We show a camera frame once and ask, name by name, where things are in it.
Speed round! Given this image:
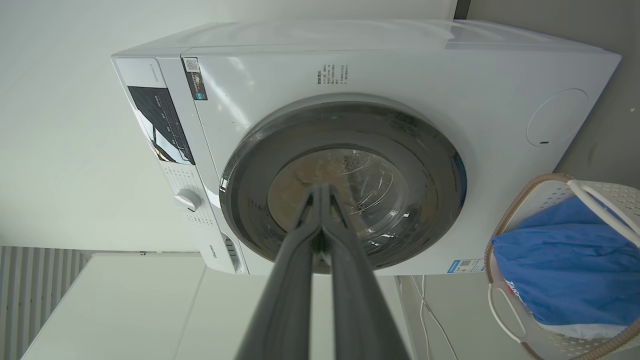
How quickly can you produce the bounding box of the thin white cable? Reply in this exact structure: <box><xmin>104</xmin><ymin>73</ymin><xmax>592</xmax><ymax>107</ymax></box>
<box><xmin>411</xmin><ymin>275</ymin><xmax>458</xmax><ymax>360</ymax></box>

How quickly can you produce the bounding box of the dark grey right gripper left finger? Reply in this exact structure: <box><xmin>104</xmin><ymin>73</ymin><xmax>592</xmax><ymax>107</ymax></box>
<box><xmin>235</xmin><ymin>184</ymin><xmax>323</xmax><ymax>360</ymax></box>

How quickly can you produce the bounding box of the blue garment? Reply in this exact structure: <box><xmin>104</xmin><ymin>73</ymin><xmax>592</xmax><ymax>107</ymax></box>
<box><xmin>491</xmin><ymin>195</ymin><xmax>640</xmax><ymax>327</ymax></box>

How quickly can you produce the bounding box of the white ribbed radiator panel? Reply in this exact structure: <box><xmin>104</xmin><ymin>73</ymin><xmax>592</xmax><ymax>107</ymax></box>
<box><xmin>0</xmin><ymin>245</ymin><xmax>90</xmax><ymax>360</ymax></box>

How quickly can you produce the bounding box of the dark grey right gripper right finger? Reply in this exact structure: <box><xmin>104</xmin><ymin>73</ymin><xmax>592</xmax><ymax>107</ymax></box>
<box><xmin>320</xmin><ymin>183</ymin><xmax>412</xmax><ymax>360</ymax></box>

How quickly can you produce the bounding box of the white front-load washing machine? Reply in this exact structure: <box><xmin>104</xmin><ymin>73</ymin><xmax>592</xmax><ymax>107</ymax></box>
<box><xmin>111</xmin><ymin>19</ymin><xmax>622</xmax><ymax>277</ymax></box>

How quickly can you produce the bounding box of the round dark washing machine door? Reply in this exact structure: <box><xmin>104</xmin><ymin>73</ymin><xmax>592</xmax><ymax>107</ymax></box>
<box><xmin>219</xmin><ymin>93</ymin><xmax>468</xmax><ymax>275</ymax></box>

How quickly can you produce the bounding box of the white cabinet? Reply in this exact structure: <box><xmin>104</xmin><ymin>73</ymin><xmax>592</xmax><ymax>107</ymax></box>
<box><xmin>20</xmin><ymin>252</ymin><xmax>414</xmax><ymax>360</ymax></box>

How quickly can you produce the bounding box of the white plastic laundry basket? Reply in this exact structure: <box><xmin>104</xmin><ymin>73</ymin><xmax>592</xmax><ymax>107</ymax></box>
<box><xmin>484</xmin><ymin>173</ymin><xmax>640</xmax><ymax>360</ymax></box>

